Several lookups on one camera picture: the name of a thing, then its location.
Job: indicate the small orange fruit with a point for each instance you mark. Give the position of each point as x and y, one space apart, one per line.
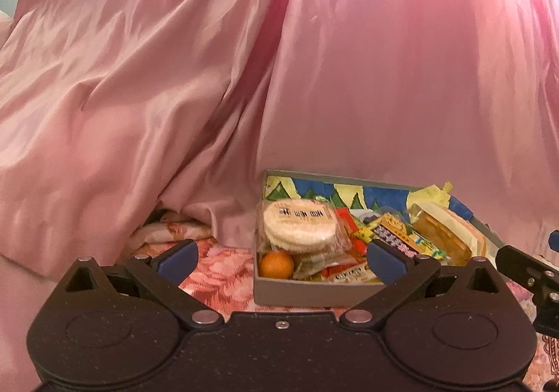
277 266

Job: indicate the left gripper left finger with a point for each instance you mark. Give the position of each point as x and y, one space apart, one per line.
158 279

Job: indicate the cream orange snack packet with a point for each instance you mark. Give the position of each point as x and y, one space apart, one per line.
448 231

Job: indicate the gold duck snack packet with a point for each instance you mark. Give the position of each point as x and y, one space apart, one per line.
344 274

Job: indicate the clear dried meat packet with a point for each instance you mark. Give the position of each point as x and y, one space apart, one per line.
309 264

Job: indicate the pink satin curtain sheet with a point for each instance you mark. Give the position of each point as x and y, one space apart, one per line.
112 109

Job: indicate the grey painted cardboard box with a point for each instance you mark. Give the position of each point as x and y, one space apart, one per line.
366 201

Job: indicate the floral pink bed cover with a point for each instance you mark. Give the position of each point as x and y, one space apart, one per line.
224 277

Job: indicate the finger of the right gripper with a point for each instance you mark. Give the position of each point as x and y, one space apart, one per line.
554 241
526 271

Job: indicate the red orange snack packet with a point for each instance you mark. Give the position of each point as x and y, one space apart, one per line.
351 228

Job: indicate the yellow purple biscuit packet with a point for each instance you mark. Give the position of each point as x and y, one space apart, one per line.
397 234

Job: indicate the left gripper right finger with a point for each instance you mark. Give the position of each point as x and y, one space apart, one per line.
404 279

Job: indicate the round rice cracker packet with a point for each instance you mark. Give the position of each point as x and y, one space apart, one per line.
301 226

